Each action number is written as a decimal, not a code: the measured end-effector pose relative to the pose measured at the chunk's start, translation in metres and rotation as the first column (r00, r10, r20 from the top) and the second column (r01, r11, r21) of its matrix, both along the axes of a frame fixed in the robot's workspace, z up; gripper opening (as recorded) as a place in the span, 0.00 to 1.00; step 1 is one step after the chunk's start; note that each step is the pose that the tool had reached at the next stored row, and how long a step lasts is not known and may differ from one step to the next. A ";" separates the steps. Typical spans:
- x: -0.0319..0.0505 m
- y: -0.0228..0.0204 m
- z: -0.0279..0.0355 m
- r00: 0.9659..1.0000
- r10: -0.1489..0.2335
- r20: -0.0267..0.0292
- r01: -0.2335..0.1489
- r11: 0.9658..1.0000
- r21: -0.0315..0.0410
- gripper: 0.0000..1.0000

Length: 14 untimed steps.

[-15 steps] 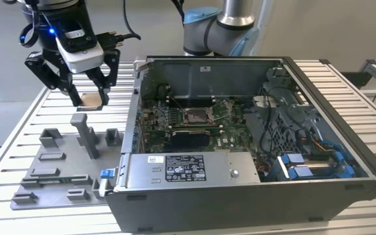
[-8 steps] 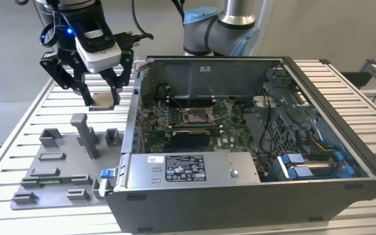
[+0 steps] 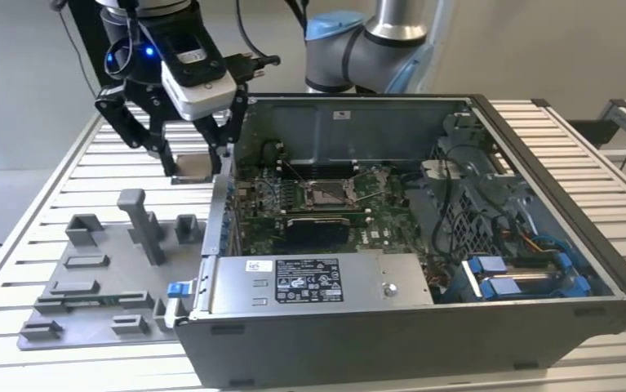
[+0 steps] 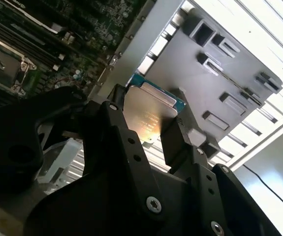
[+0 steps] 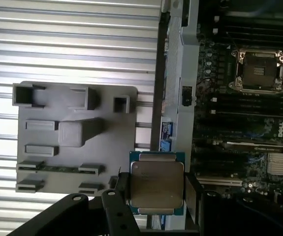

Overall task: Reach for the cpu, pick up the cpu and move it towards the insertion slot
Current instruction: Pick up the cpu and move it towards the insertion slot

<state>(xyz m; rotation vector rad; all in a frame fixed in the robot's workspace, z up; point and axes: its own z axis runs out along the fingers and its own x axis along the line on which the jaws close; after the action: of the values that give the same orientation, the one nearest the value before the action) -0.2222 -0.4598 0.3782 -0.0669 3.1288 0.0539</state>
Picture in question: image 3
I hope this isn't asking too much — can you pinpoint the green RAM stick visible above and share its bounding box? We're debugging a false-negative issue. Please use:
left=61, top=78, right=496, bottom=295
left=36, top=291, right=149, bottom=307

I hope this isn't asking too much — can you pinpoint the black side wrist camera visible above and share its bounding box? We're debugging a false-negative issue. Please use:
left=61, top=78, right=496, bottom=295
left=224, top=52, right=284, bottom=82

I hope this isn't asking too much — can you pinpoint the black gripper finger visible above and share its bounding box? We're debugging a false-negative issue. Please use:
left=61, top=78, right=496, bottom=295
left=93, top=87, right=179, bottom=177
left=192, top=93, right=252, bottom=175

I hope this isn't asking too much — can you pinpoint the black graphics card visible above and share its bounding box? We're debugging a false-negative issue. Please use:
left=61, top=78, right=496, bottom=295
left=281, top=216, right=354, bottom=250

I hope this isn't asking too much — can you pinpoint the grey plastic parts rack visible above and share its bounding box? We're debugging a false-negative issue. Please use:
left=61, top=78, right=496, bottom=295
left=16, top=189, right=209, bottom=351

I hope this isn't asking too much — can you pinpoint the black open PC case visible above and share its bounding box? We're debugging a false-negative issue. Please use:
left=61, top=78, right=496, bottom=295
left=173, top=92, right=626, bottom=389

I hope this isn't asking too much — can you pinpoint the CPU socket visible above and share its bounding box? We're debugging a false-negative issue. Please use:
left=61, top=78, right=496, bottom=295
left=301, top=178, right=358, bottom=208

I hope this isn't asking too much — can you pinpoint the black upright panel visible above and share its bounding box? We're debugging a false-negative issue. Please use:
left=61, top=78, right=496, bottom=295
left=65, top=0, right=109, bottom=90

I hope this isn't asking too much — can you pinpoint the white black wrist camera box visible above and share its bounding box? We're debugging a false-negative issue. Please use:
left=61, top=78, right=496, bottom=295
left=159, top=24, right=237, bottom=122

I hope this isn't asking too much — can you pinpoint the silver power supply unit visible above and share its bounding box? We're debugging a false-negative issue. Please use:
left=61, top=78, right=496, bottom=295
left=203, top=252, right=437, bottom=314

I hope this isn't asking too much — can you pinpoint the silver CPU plate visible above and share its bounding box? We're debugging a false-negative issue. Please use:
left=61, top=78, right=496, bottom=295
left=173, top=154, right=217, bottom=180

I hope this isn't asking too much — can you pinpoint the blue plastic case latch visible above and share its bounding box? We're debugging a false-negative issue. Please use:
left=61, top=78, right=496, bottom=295
left=164, top=280, right=189, bottom=300

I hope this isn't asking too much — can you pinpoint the grey metal drive cage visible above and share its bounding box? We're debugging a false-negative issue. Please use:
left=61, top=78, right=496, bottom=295
left=402, top=113, right=544, bottom=263

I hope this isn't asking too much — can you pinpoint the black RAM slot row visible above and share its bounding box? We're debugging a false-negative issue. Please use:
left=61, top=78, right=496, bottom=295
left=277, top=159, right=360, bottom=173

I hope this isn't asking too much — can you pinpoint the thin metal locking lever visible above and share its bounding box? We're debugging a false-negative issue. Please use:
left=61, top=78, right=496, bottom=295
left=280, top=158, right=315, bottom=188
left=354, top=170, right=385, bottom=202

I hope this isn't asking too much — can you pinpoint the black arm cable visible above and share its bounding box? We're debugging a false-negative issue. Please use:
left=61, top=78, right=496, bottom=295
left=235, top=0, right=272, bottom=59

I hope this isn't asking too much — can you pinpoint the green motherboard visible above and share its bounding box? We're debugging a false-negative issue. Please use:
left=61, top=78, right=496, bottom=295
left=233, top=162, right=440, bottom=263

